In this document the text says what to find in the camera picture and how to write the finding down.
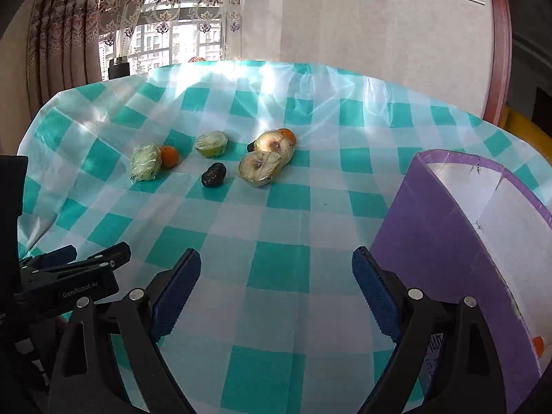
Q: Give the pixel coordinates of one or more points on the dark jar on windowsill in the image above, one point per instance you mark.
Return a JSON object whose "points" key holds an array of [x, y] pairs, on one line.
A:
{"points": [[119, 68]]}

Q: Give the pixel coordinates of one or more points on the small green fruit half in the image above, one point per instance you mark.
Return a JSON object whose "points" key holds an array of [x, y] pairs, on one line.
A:
{"points": [[212, 144]]}

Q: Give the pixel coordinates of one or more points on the dark passion fruit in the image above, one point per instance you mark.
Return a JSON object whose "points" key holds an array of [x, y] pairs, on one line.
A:
{"points": [[214, 176]]}

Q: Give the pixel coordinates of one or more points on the purple cardboard box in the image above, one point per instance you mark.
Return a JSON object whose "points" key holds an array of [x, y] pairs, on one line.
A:
{"points": [[464, 225]]}

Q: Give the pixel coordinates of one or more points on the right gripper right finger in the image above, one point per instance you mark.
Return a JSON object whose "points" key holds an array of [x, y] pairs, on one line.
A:
{"points": [[445, 348]]}

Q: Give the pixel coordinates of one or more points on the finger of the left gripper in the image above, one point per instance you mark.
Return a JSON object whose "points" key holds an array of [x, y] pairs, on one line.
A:
{"points": [[57, 257], [111, 259]]}

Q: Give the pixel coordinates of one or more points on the small orange tangerine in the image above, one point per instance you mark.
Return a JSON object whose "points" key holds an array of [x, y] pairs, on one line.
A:
{"points": [[170, 157]]}

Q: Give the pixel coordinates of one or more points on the orange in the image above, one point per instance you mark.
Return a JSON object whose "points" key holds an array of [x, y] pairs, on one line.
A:
{"points": [[538, 344]]}

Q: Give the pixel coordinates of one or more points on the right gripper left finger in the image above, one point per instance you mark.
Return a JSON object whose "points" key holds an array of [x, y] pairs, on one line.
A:
{"points": [[86, 377]]}

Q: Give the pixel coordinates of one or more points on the pale fruit half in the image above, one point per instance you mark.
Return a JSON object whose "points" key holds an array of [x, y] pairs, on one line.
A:
{"points": [[274, 141], [259, 167]]}

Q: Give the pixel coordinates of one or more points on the pale fruit half front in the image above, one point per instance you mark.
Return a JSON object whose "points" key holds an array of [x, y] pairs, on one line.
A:
{"points": [[259, 167]]}

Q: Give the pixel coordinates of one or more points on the red wooden door frame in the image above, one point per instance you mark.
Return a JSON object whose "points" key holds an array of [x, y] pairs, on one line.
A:
{"points": [[501, 62]]}

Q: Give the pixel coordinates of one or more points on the yellow object at edge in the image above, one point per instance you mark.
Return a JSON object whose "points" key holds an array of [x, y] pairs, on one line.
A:
{"points": [[522, 127]]}

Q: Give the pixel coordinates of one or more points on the floral lace curtain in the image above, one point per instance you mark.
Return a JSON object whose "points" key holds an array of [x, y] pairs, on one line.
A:
{"points": [[148, 34]]}

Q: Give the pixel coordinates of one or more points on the teal pink checkered tablecloth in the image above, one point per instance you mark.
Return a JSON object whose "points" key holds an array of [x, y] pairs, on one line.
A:
{"points": [[276, 322]]}

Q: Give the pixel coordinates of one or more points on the large green fruit half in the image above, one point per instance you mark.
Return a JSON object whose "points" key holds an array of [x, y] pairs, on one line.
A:
{"points": [[145, 163]]}

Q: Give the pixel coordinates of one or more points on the pale fruit half back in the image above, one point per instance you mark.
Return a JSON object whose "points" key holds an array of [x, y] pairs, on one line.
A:
{"points": [[274, 141]]}

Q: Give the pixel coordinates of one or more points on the brown drape curtain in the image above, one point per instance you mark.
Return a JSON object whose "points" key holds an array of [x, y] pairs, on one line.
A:
{"points": [[62, 48]]}

